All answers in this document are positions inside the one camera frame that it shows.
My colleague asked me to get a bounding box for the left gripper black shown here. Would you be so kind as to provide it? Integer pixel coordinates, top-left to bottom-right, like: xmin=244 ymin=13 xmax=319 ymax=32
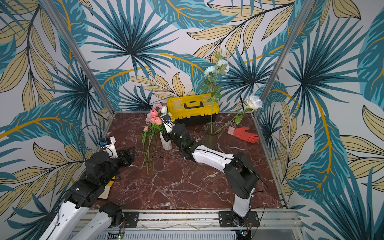
xmin=100 ymin=146 xmax=136 ymax=187

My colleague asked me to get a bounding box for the light pink tulip stem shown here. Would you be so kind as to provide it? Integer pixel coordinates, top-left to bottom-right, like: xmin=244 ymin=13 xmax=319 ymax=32
xmin=142 ymin=126 xmax=150 ymax=168

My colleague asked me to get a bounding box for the light pink rose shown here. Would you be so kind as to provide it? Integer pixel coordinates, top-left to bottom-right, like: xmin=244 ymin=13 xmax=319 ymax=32
xmin=144 ymin=131 xmax=160 ymax=175

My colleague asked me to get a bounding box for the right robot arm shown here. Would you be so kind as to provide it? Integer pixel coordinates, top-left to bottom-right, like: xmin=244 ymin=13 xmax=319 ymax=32
xmin=165 ymin=122 xmax=260 ymax=227

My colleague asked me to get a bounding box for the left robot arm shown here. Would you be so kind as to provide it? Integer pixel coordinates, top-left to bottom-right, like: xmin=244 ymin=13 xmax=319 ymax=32
xmin=40 ymin=147 xmax=138 ymax=240

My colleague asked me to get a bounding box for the white ribbed vase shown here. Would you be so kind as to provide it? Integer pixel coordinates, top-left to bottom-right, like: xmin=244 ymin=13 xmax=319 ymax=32
xmin=160 ymin=133 xmax=172 ymax=151

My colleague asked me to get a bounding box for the clear glass vase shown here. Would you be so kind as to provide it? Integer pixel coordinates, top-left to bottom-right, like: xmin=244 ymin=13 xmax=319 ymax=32
xmin=203 ymin=122 xmax=220 ymax=150

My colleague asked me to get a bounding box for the tulip bouquet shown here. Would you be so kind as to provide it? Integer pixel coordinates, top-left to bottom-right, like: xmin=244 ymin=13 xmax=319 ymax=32
xmin=146 ymin=104 xmax=175 ymax=134

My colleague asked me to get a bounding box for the yellow black toolbox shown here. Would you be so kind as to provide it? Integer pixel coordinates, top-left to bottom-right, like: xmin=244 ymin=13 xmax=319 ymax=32
xmin=167 ymin=94 xmax=220 ymax=126

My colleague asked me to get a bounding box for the red glove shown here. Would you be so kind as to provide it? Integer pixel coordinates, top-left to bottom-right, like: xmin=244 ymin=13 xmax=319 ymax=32
xmin=227 ymin=127 xmax=260 ymax=144

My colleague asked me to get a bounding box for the pale blue flower stem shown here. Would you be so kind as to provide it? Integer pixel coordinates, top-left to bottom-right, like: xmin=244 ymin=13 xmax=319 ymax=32
xmin=201 ymin=53 xmax=230 ymax=134

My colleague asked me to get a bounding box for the white rose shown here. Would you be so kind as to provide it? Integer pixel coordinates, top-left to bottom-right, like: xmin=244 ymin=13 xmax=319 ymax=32
xmin=214 ymin=95 xmax=263 ymax=134

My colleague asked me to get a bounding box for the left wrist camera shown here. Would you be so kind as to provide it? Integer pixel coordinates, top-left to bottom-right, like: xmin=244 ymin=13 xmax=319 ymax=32
xmin=99 ymin=137 xmax=118 ymax=159

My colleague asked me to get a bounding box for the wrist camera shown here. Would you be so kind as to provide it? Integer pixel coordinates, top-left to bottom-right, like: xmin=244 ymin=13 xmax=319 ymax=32
xmin=99 ymin=137 xmax=118 ymax=159
xmin=161 ymin=114 xmax=175 ymax=134

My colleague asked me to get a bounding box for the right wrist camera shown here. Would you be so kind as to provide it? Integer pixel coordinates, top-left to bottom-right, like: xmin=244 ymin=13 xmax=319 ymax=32
xmin=161 ymin=114 xmax=175 ymax=134

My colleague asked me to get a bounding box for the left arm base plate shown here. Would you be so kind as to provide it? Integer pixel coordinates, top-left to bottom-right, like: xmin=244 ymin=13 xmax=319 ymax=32
xmin=111 ymin=211 xmax=140 ymax=229

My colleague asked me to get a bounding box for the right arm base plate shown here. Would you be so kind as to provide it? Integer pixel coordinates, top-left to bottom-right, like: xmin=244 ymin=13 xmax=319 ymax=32
xmin=219 ymin=211 xmax=260 ymax=228

